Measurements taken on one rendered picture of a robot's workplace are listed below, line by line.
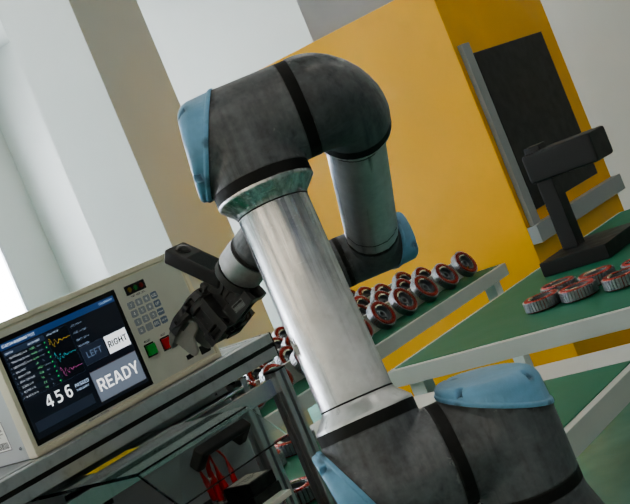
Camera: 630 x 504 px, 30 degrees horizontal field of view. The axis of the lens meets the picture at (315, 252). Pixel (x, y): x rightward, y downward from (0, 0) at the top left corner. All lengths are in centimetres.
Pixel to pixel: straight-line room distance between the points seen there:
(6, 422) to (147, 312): 32
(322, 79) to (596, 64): 573
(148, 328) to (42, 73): 422
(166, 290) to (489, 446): 91
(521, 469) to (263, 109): 48
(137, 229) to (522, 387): 474
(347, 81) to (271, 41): 678
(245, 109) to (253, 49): 691
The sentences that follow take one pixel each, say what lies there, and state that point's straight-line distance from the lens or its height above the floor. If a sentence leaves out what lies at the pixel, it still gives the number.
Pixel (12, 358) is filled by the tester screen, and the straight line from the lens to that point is 183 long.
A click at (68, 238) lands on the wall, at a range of 991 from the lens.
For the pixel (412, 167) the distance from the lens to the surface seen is 549.
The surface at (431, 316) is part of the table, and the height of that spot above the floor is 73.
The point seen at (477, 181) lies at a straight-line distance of 534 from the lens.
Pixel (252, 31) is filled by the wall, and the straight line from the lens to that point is 821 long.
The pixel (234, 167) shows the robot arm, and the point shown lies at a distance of 131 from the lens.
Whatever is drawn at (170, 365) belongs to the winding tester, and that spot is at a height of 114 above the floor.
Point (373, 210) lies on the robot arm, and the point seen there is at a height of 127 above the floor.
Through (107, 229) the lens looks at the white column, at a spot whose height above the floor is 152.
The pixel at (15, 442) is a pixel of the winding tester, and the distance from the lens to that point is 186.
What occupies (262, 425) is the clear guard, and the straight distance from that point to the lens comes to 177.
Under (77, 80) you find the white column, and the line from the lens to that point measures 599.
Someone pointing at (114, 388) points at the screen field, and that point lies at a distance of 194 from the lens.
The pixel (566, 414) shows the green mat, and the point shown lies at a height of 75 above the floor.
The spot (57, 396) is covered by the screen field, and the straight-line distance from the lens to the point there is 187.
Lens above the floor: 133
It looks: 3 degrees down
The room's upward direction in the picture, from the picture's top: 23 degrees counter-clockwise
